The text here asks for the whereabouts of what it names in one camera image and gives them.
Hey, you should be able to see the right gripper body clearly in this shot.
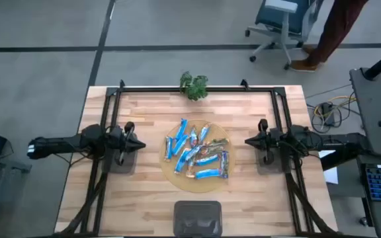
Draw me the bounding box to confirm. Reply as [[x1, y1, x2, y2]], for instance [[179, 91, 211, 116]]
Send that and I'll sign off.
[[258, 118, 275, 166]]

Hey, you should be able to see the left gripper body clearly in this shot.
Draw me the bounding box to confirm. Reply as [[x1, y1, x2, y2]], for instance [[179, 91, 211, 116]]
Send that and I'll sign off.
[[117, 121, 135, 166]]

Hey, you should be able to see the red and green granola bar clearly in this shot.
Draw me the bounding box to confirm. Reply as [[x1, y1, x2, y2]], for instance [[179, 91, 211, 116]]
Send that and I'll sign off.
[[198, 145, 218, 157]]

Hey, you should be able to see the red and blue granola bar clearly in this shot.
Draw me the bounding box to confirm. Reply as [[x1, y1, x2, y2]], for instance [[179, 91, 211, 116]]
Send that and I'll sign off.
[[189, 126, 198, 149]]

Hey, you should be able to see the orange-ended granola bar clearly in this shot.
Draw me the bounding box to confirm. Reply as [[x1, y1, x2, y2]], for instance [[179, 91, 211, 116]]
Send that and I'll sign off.
[[185, 158, 196, 179]]

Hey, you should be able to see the clear grey plastic bin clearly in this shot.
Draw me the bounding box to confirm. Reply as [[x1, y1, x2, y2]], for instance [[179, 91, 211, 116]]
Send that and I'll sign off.
[[103, 145, 137, 175], [255, 145, 291, 175]]

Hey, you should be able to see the black power adapter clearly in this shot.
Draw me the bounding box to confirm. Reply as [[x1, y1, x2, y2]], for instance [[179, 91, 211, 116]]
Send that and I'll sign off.
[[319, 102, 335, 126]]

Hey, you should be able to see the round woven straw placemat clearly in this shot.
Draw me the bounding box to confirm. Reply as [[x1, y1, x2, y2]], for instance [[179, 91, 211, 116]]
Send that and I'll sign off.
[[159, 119, 236, 194]]

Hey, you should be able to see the small potted green plant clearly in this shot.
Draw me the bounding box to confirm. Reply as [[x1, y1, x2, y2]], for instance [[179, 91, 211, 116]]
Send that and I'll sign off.
[[179, 71, 209, 102]]

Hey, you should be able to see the white paper sheet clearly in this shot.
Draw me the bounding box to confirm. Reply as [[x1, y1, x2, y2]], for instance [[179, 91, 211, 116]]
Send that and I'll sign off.
[[319, 150, 339, 185]]

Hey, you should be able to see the black flat support beam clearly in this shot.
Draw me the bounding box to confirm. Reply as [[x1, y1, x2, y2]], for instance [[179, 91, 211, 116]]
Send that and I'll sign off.
[[321, 145, 372, 172]]

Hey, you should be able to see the dark rectangular plastic container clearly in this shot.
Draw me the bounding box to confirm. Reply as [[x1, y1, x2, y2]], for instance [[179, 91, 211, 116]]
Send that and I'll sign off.
[[173, 200, 223, 237]]

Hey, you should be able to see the blue and grey office chair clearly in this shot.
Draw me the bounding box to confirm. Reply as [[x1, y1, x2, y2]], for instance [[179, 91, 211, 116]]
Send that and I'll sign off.
[[245, 0, 325, 71]]

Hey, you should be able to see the grey side desk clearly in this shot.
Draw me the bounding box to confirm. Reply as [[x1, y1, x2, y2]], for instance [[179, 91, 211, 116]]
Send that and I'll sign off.
[[349, 67, 381, 238]]

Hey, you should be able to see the person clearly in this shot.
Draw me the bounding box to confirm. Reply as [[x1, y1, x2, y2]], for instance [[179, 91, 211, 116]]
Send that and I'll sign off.
[[289, 0, 370, 73]]

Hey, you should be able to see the grey side cart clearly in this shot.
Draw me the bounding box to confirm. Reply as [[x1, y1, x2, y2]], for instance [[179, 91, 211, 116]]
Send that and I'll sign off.
[[0, 153, 32, 238]]

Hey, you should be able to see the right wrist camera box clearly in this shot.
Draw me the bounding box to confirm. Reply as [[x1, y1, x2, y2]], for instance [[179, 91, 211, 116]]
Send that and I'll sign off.
[[267, 128, 283, 149]]

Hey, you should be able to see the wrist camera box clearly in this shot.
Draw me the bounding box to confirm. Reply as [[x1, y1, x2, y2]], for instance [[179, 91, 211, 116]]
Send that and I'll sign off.
[[267, 128, 283, 149], [110, 128, 126, 153]]

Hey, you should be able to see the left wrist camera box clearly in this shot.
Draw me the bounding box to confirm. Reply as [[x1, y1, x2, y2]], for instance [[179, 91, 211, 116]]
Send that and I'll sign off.
[[110, 128, 126, 153]]

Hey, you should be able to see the black aluminium table frame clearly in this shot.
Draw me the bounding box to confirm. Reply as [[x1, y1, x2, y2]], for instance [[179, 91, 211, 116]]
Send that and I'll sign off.
[[53, 79, 339, 237]]

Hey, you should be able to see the yellow cable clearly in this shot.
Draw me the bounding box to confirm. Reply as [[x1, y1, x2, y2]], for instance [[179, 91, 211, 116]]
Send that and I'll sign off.
[[313, 95, 357, 116]]

